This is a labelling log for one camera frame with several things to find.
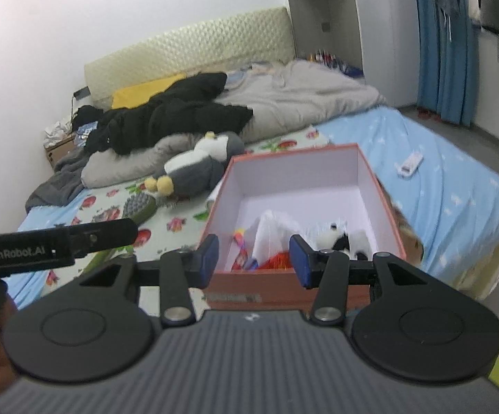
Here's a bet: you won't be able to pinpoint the blue star print bedsheet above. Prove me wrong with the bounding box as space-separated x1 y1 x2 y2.
6 106 499 307

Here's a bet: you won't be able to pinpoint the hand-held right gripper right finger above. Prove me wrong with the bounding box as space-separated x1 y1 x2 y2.
288 234 442 327

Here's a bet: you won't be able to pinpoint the yellow pillow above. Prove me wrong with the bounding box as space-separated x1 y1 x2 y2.
111 74 187 110

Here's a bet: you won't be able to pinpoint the white remote control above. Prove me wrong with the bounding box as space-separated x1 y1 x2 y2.
398 152 425 177

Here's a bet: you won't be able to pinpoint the blue plastic packet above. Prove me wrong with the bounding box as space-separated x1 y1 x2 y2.
74 123 99 143

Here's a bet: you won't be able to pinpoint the grey wardrobe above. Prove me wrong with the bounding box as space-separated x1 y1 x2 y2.
281 0 425 108

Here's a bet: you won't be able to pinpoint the grey penguin plush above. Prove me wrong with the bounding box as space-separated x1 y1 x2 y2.
145 131 247 201

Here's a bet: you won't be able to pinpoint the black clothing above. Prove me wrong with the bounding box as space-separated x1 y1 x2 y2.
72 105 106 132

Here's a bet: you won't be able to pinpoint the grey duvet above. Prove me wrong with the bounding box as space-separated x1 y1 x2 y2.
81 59 388 188

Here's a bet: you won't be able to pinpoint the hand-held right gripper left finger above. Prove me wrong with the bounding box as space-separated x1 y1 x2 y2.
74 234 221 327

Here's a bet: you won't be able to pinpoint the pink box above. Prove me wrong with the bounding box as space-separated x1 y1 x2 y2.
198 143 407 311

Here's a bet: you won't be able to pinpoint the panda plush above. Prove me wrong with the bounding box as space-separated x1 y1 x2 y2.
316 221 371 262

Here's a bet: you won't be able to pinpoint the black jacket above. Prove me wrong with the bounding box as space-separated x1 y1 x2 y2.
83 72 254 156

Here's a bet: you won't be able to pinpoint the blue curtain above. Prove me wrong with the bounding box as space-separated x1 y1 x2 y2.
411 0 480 128

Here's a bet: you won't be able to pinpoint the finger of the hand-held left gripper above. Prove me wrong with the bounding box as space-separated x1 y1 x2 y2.
66 218 139 259

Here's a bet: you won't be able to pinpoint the cardboard box nightstand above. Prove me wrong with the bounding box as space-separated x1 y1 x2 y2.
44 134 80 171

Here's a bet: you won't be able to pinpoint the white crumpled clothes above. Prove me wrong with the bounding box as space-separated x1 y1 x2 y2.
43 121 73 147

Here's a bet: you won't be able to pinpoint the fruit print mat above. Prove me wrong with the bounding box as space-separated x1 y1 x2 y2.
38 125 334 311

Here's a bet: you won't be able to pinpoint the cream padded headboard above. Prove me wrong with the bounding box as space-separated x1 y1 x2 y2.
84 6 297 104

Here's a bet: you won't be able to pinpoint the row of colourful small items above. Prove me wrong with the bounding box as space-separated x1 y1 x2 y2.
307 49 362 76

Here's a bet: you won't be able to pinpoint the beige mattress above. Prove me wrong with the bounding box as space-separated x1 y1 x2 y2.
422 233 499 303

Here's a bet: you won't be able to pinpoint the dark grey blanket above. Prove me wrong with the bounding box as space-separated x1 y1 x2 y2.
25 144 97 214

